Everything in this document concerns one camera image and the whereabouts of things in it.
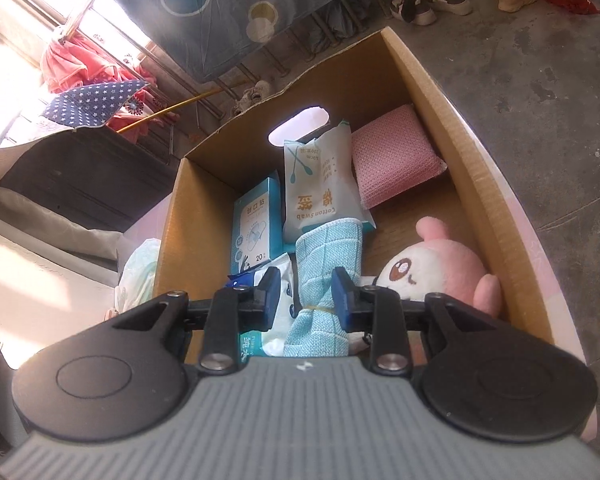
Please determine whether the pink white plush toy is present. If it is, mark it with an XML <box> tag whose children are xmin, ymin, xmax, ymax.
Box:
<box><xmin>361</xmin><ymin>217</ymin><xmax>503</xmax><ymax>318</ymax></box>

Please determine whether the cotton swab white packet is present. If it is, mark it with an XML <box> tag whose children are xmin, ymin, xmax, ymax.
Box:
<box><xmin>283</xmin><ymin>122</ymin><xmax>376</xmax><ymax>244</ymax></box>

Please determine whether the yellow broom stick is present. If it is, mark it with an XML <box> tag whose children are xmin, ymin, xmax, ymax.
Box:
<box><xmin>117</xmin><ymin>88</ymin><xmax>223</xmax><ymax>134</ymax></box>

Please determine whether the blue polka dot cloth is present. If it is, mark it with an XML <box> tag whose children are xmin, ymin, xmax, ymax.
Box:
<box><xmin>42</xmin><ymin>79</ymin><xmax>147</xmax><ymax>129</ymax></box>

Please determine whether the light blue towel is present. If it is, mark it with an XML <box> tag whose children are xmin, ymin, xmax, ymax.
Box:
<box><xmin>284</xmin><ymin>218</ymin><xmax>363</xmax><ymax>358</ymax></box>

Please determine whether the white plastic shopping bag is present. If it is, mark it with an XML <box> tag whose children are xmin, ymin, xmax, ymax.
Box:
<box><xmin>114</xmin><ymin>238</ymin><xmax>161</xmax><ymax>314</ymax></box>

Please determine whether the blue circle patterned quilt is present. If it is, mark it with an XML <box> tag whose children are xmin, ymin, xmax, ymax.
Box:
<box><xmin>107</xmin><ymin>0</ymin><xmax>406</xmax><ymax>84</ymax></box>

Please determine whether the blue tissue pack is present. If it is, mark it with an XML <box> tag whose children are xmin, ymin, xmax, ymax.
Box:
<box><xmin>226</xmin><ymin>251</ymin><xmax>301</xmax><ymax>359</ymax></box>

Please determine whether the cardboard box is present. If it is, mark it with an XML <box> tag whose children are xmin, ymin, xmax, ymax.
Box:
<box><xmin>155</xmin><ymin>28</ymin><xmax>558</xmax><ymax>342</ymax></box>

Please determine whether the pink sponge cloth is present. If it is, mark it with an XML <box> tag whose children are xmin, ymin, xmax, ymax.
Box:
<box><xmin>352</xmin><ymin>104</ymin><xmax>448</xmax><ymax>209</ymax></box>

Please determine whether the metal balcony railing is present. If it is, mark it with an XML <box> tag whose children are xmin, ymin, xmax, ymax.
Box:
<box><xmin>0</xmin><ymin>0</ymin><xmax>332</xmax><ymax>162</ymax></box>

